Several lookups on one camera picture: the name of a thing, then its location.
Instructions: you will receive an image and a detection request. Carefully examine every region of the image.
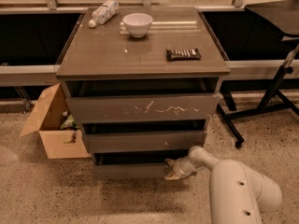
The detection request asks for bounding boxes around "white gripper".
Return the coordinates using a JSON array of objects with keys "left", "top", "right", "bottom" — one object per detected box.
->
[{"left": 164, "top": 157, "right": 195, "bottom": 181}]

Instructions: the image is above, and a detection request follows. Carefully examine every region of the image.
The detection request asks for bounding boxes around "grey bottom drawer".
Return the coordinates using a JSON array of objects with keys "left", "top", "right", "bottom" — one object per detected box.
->
[{"left": 93, "top": 149, "right": 188, "bottom": 179}]

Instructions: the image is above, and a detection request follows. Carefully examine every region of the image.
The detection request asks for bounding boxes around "grey drawer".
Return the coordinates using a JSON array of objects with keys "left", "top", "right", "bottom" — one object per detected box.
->
[
  {"left": 66, "top": 94, "right": 220, "bottom": 123},
  {"left": 93, "top": 149, "right": 188, "bottom": 179},
  {"left": 82, "top": 131, "right": 206, "bottom": 153}
]

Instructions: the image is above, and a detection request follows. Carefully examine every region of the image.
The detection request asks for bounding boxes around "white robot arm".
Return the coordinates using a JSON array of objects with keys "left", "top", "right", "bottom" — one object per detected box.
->
[{"left": 165, "top": 146, "right": 283, "bottom": 224}]

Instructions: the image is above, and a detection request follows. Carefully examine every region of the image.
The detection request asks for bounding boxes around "grey top drawer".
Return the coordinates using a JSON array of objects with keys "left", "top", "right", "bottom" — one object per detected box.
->
[{"left": 66, "top": 94, "right": 220, "bottom": 123}]

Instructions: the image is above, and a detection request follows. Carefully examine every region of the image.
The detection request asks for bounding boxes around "dark grey drawer cabinet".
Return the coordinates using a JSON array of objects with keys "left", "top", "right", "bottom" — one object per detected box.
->
[{"left": 55, "top": 6, "right": 231, "bottom": 180}]

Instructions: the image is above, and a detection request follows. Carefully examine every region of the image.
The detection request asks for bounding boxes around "grey middle drawer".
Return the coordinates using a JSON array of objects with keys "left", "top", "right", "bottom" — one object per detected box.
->
[{"left": 82, "top": 131, "right": 206, "bottom": 153}]

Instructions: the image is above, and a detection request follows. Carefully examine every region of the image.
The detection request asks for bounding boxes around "open cardboard box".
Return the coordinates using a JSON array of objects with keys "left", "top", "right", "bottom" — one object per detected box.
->
[{"left": 21, "top": 84, "right": 90, "bottom": 159}]

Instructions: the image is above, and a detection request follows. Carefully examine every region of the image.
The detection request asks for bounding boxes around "green trash in box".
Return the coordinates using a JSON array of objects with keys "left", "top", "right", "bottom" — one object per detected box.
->
[{"left": 61, "top": 111, "right": 77, "bottom": 130}]

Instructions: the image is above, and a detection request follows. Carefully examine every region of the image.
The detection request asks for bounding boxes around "dark chocolate bar wrapper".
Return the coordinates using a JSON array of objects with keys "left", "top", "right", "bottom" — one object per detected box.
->
[{"left": 166, "top": 49, "right": 201, "bottom": 61}]

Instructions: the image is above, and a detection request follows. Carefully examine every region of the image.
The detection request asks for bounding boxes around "white ceramic bowl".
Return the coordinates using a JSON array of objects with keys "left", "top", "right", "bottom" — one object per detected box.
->
[{"left": 122, "top": 13, "right": 153, "bottom": 37}]

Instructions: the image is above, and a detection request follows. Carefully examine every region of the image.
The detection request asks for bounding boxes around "clear plastic water bottle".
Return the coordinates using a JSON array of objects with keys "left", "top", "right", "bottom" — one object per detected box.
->
[{"left": 88, "top": 0, "right": 119, "bottom": 28}]

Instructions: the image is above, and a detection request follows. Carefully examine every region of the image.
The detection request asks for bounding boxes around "black rolling stand table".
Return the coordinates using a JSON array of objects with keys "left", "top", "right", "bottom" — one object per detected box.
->
[{"left": 212, "top": 0, "right": 299, "bottom": 148}]

